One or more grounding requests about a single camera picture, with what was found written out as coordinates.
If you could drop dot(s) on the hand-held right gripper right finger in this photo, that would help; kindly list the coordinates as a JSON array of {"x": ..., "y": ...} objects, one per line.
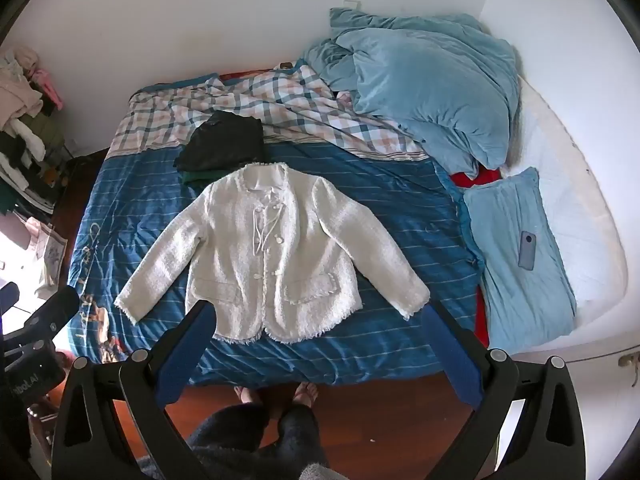
[{"x": 450, "y": 355}]

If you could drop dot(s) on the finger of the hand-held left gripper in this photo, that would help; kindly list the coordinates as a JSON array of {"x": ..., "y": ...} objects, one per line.
[{"x": 55, "y": 307}]

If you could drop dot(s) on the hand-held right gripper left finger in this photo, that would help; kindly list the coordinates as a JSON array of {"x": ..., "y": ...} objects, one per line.
[{"x": 185, "y": 345}]

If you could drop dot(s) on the white tweed jacket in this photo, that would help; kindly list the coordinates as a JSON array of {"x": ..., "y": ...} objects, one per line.
[{"x": 280, "y": 260}]

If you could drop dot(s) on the pile of hanging clothes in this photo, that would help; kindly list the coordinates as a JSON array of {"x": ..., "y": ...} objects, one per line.
[{"x": 20, "y": 125}]

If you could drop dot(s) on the printed tote bag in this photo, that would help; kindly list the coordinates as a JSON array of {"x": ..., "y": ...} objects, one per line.
[{"x": 47, "y": 252}]

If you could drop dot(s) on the light blue pillow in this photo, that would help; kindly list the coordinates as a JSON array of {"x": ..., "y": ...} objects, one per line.
[{"x": 520, "y": 300}]

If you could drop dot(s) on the person's left leg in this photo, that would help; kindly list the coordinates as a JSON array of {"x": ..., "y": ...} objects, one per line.
[{"x": 230, "y": 430}]

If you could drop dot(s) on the person's leg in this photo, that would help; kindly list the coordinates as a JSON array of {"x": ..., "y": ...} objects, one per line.
[
  {"x": 300, "y": 430},
  {"x": 230, "y": 430}
]

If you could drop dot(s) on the grey smartphone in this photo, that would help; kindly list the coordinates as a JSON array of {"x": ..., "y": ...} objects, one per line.
[{"x": 527, "y": 250}]

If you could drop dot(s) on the person's right leg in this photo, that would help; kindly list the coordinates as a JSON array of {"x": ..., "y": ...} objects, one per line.
[{"x": 300, "y": 430}]

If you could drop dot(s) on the blue striped bed sheet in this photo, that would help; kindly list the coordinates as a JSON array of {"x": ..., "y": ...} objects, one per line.
[{"x": 400, "y": 210}]

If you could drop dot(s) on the green folded garment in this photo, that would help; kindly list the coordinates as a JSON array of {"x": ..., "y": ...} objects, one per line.
[{"x": 200, "y": 177}]

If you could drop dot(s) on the red sheet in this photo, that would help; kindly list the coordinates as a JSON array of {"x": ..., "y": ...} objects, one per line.
[{"x": 470, "y": 180}]

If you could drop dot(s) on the white mattress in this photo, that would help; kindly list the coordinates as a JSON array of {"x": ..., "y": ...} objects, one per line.
[{"x": 575, "y": 210}]

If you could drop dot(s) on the black folded garment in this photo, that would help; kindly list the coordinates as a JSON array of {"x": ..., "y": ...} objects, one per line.
[{"x": 225, "y": 142}]

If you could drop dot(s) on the plaid blanket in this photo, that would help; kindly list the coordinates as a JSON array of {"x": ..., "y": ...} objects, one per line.
[{"x": 300, "y": 105}]

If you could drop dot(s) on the light blue duvet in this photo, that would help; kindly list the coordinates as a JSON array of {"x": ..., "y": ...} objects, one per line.
[{"x": 425, "y": 85}]

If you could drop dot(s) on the white wall outlet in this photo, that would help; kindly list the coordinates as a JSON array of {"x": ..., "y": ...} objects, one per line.
[{"x": 352, "y": 4}]

